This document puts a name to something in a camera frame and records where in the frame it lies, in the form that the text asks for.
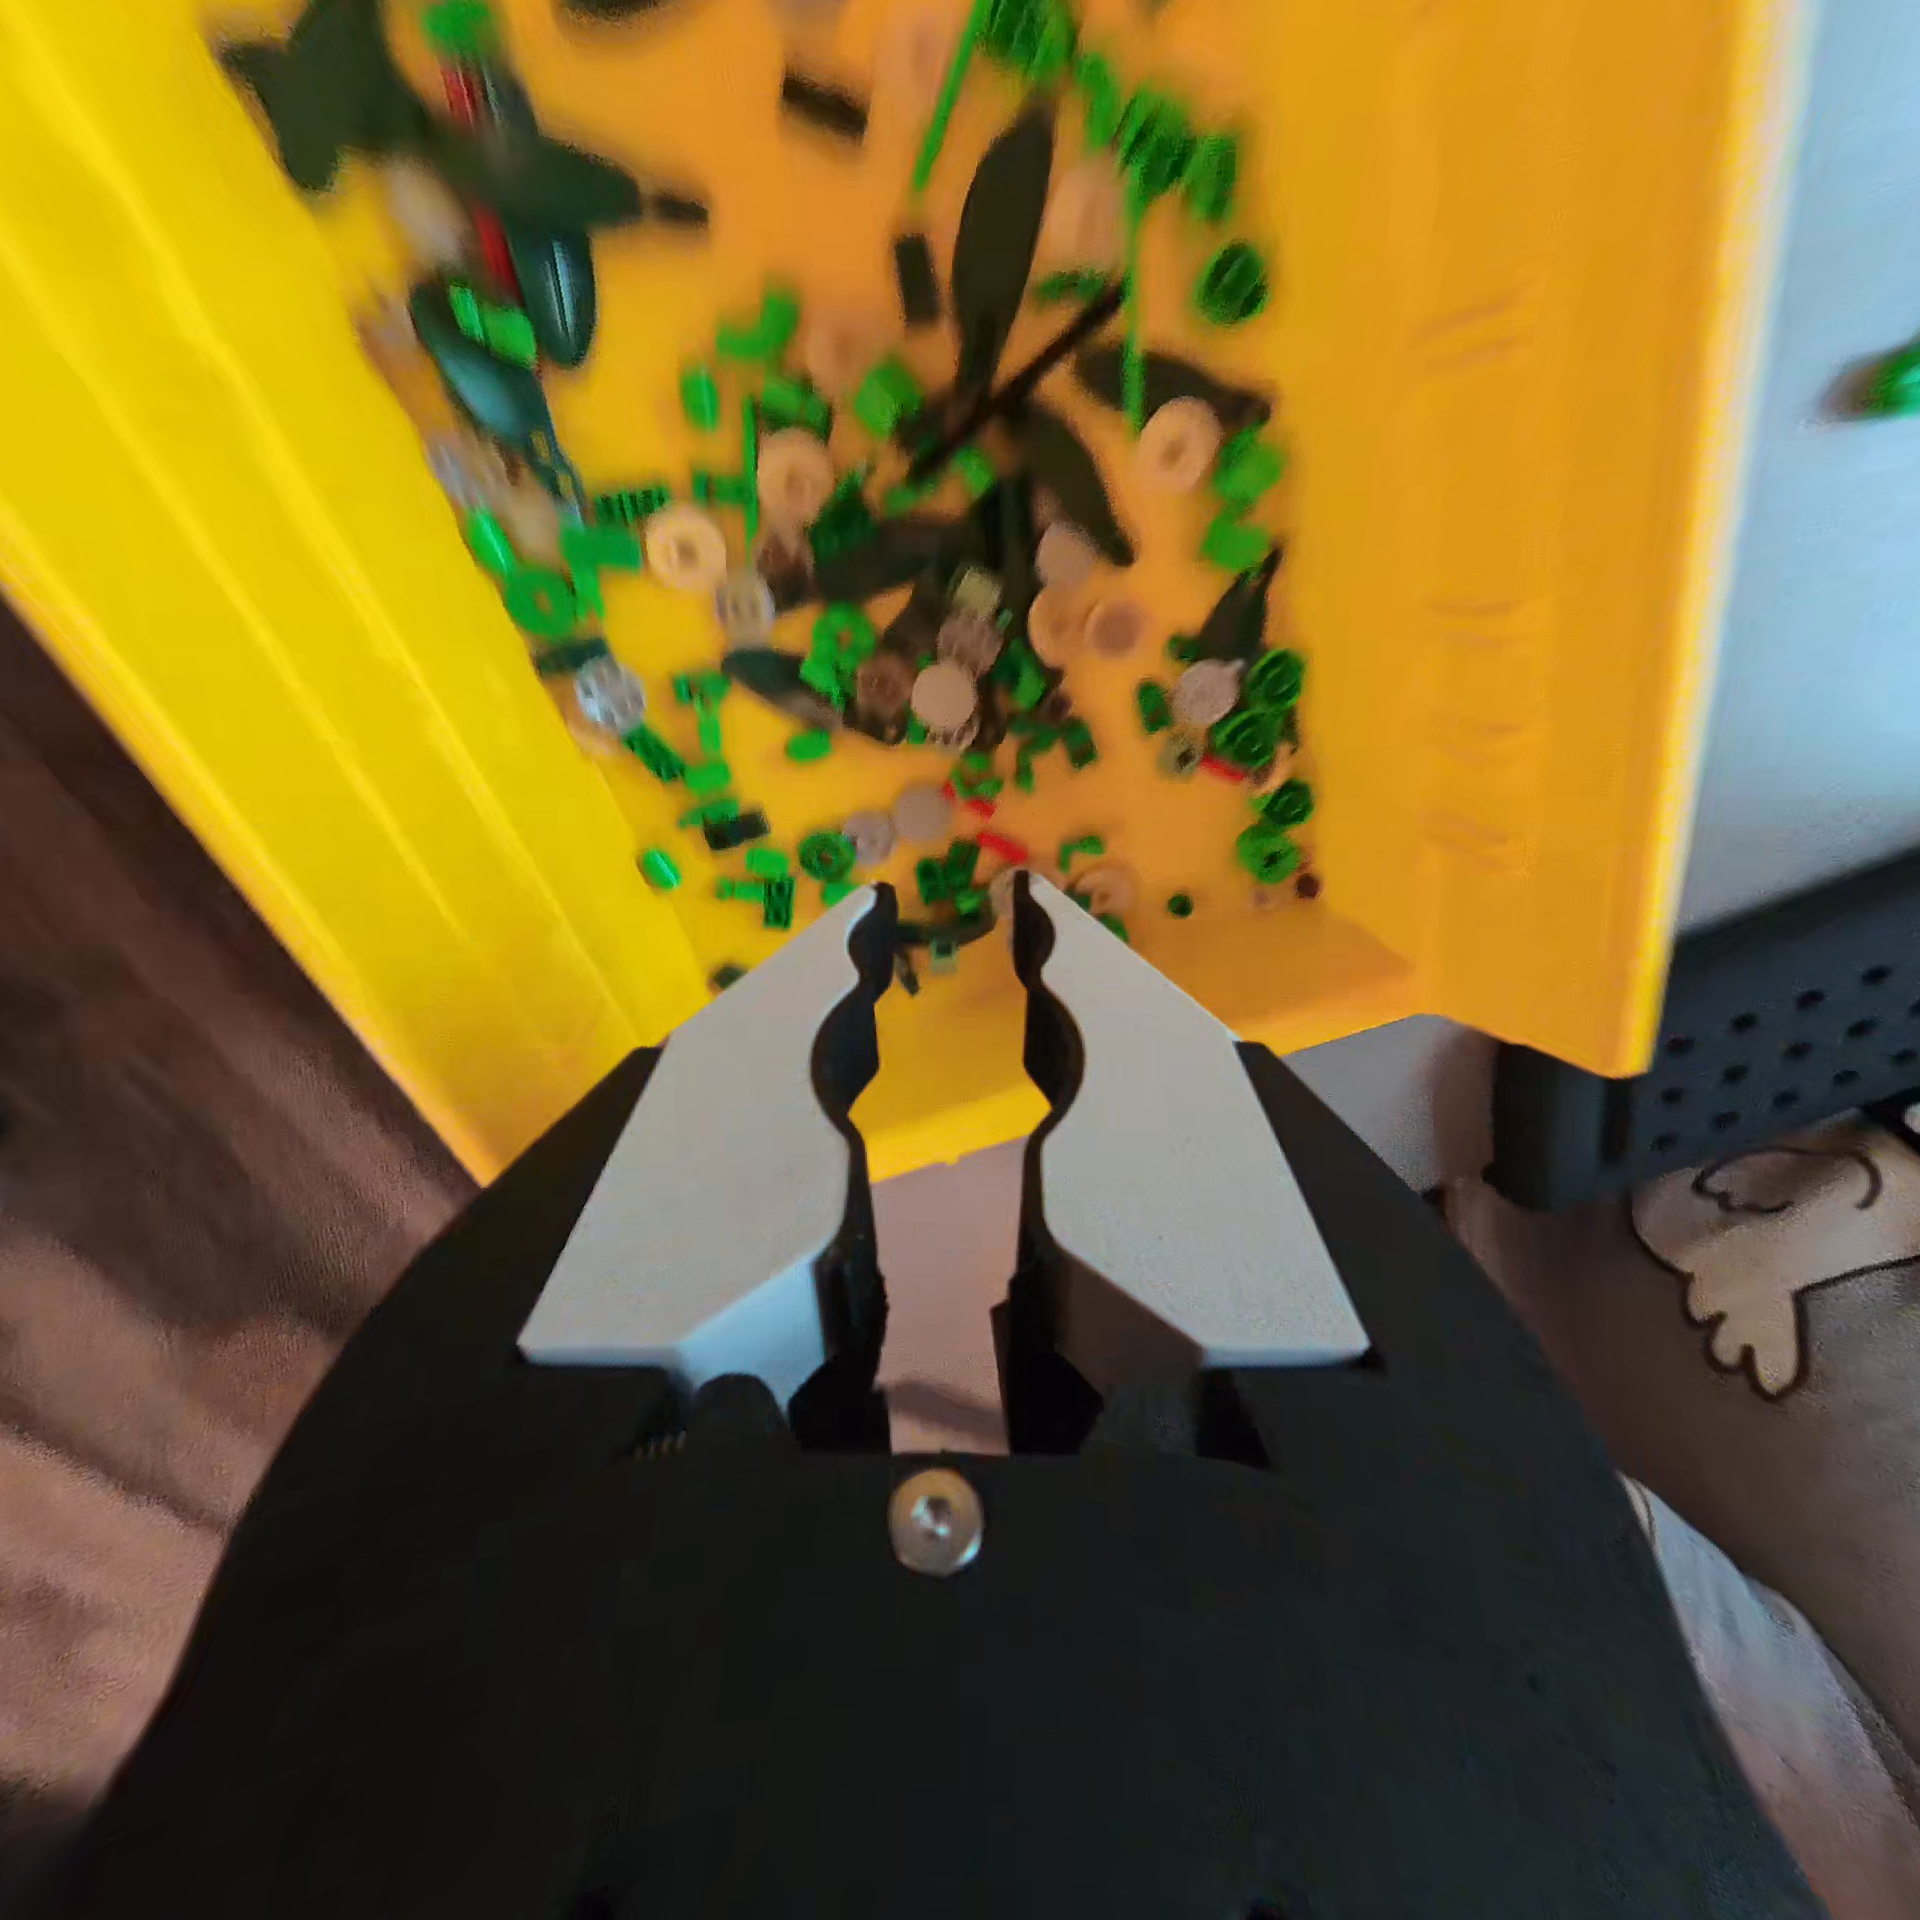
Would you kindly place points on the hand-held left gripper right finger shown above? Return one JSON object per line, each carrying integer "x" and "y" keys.
{"x": 1185, "y": 1200}

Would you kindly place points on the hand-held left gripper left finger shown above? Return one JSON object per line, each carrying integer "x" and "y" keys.
{"x": 705, "y": 1200}

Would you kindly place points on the pile of toy brick pieces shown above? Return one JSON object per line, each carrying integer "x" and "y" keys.
{"x": 945, "y": 698}

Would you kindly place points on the yellow plastic bin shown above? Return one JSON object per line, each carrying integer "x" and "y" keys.
{"x": 1501, "y": 450}

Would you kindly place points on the brown cartoon printed cloth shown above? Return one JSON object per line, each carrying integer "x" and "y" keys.
{"x": 1621, "y": 1350}

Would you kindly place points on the black perforated panel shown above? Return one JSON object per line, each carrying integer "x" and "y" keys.
{"x": 1770, "y": 1034}

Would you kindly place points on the grey cloth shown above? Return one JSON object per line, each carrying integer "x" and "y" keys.
{"x": 1801, "y": 1770}

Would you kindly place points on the long black toy rod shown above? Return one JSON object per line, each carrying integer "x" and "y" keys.
{"x": 1035, "y": 373}

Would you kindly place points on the green toy piece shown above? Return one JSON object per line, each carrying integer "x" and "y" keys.
{"x": 1883, "y": 379}

